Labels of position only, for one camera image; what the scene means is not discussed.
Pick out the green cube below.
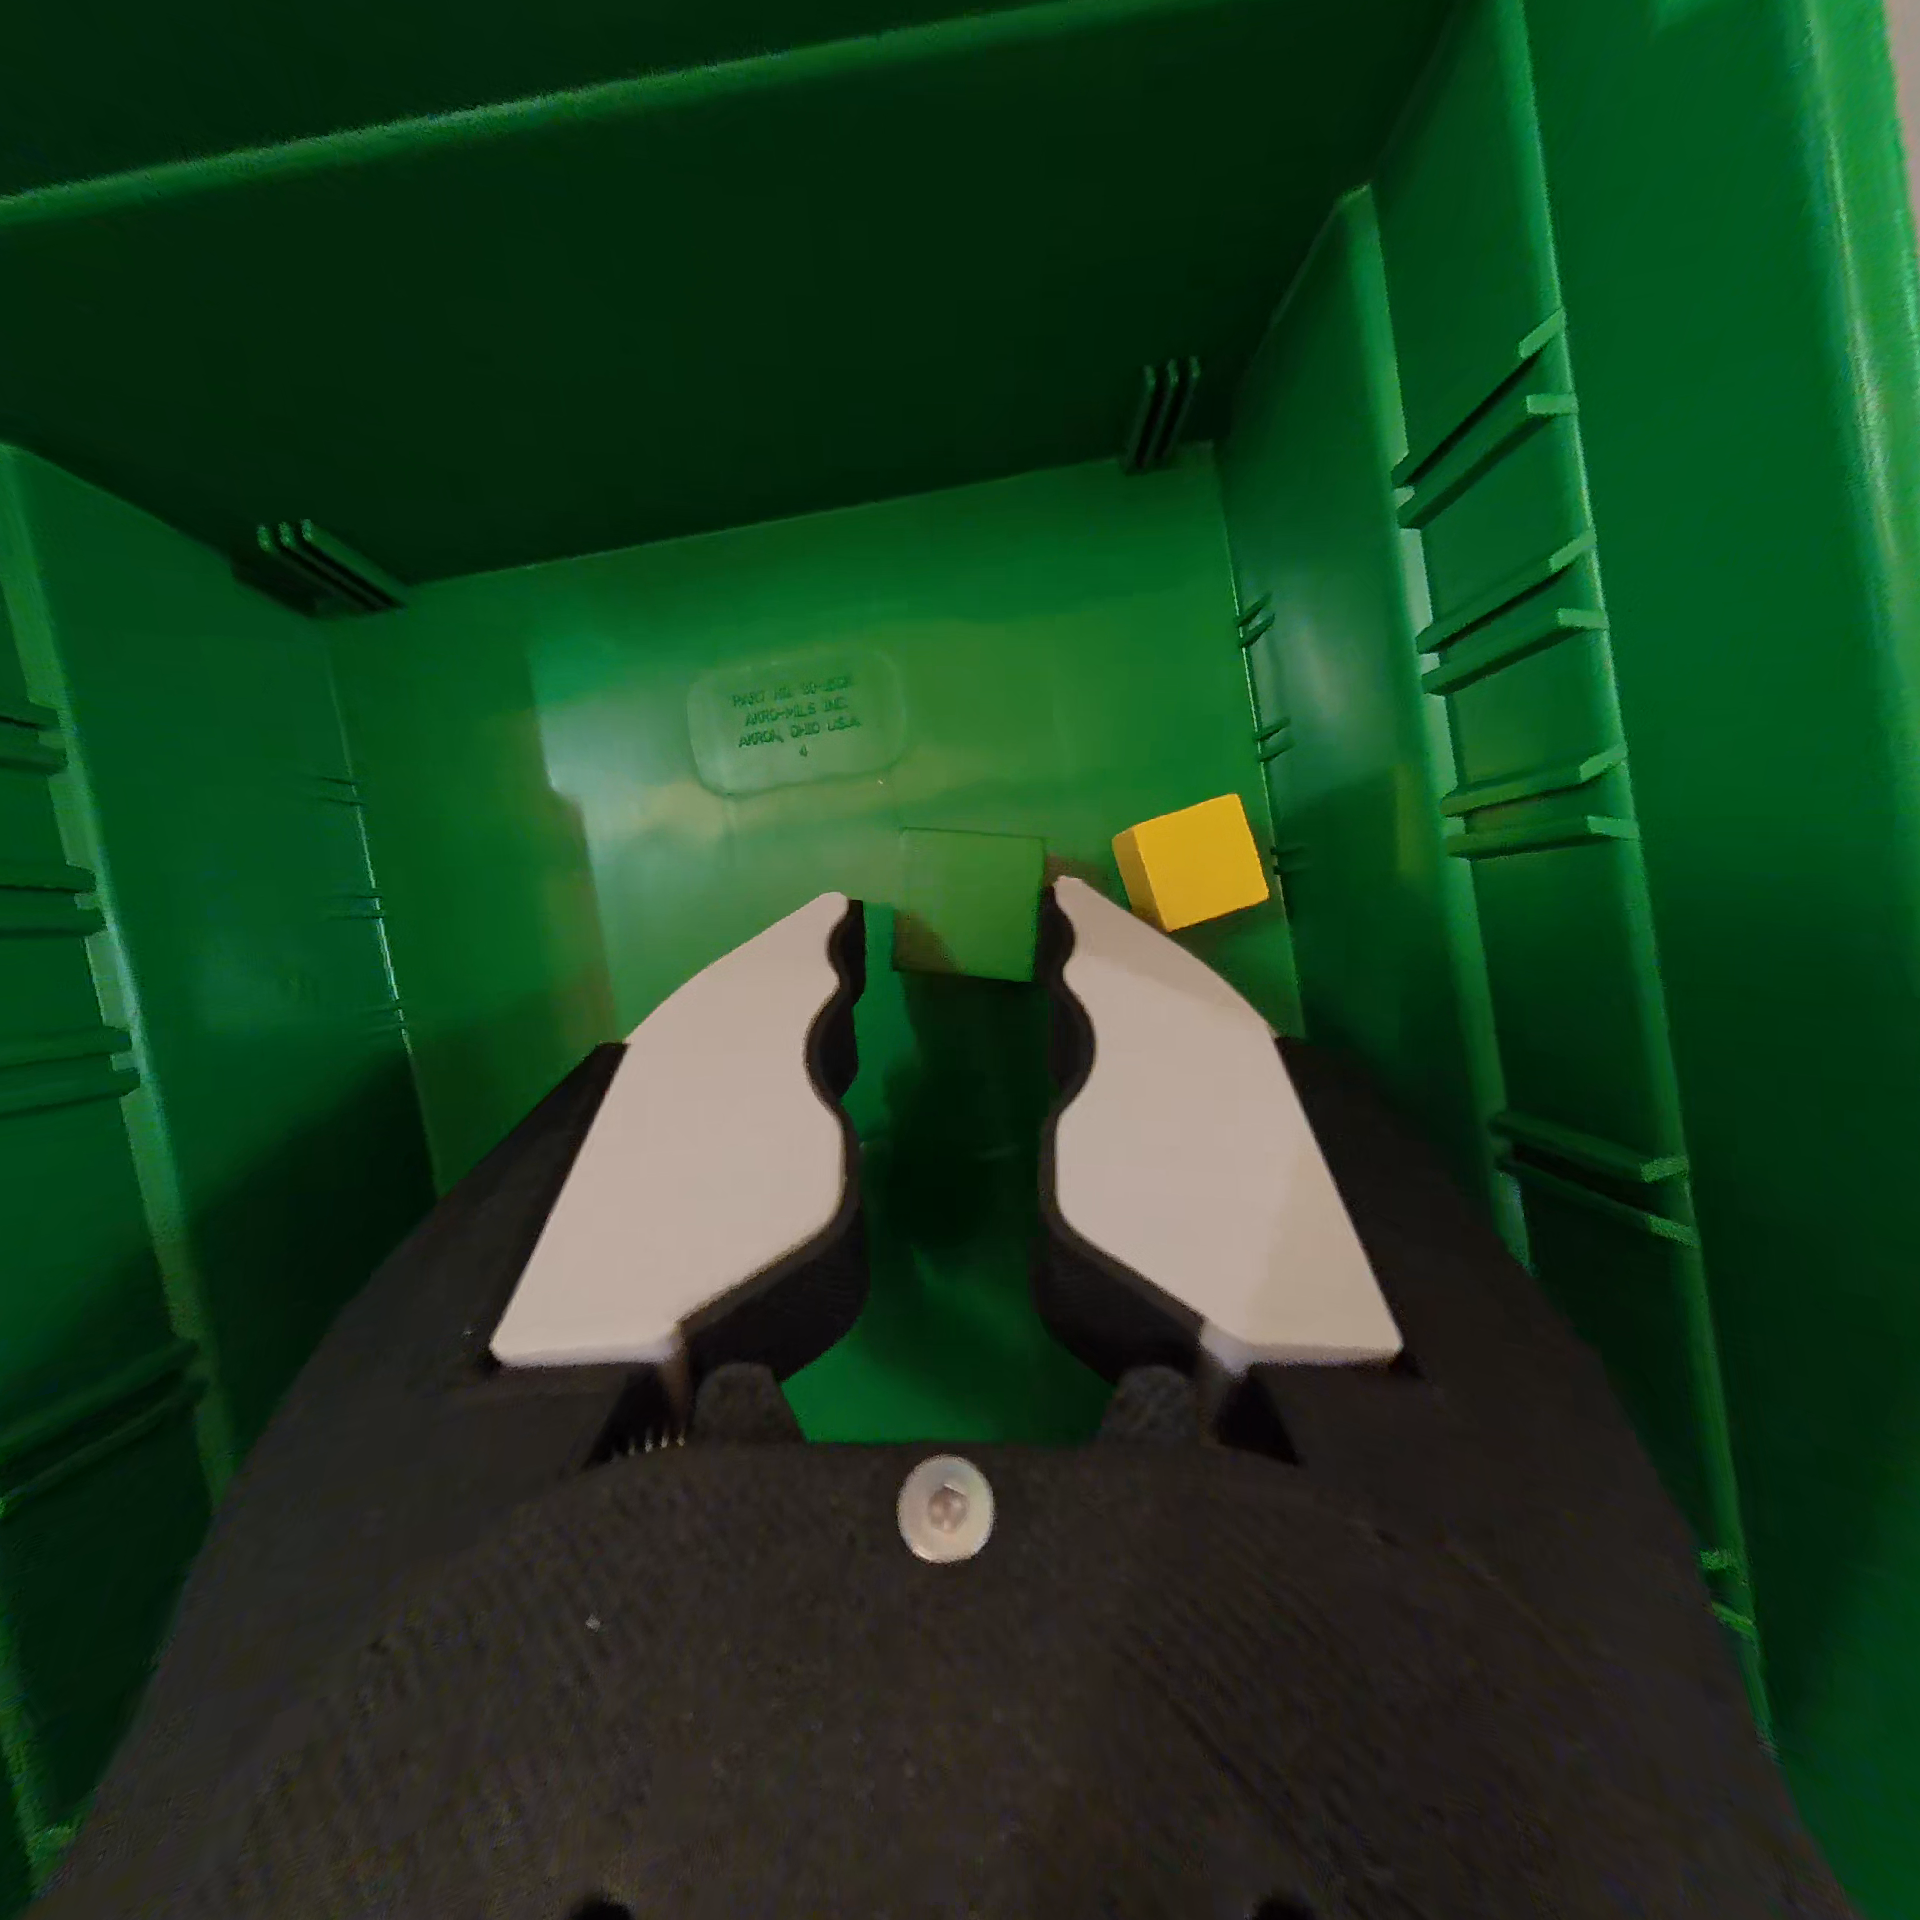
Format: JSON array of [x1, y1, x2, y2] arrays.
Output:
[[892, 829, 1050, 984]]

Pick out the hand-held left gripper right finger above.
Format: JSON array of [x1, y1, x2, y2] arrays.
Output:
[[1032, 879, 1408, 1381]]

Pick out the yellow cube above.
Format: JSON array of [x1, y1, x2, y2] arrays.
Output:
[[1110, 793, 1272, 935]]

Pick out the green plastic bin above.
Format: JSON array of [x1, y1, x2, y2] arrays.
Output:
[[0, 0, 1920, 1920]]

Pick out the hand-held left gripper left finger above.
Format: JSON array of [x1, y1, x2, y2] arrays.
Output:
[[490, 894, 872, 1423]]

